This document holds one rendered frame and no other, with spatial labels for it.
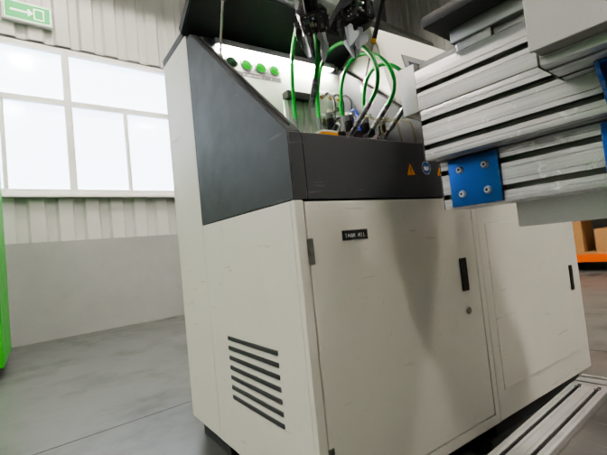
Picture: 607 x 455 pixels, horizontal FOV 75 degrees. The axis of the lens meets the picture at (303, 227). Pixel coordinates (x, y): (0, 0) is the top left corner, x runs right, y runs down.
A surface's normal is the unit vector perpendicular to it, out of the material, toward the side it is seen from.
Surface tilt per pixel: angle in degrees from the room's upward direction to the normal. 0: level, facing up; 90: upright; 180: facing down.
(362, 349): 90
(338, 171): 90
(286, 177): 90
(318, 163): 90
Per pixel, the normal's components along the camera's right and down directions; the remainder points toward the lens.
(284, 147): -0.82, 0.06
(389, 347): 0.56, -0.10
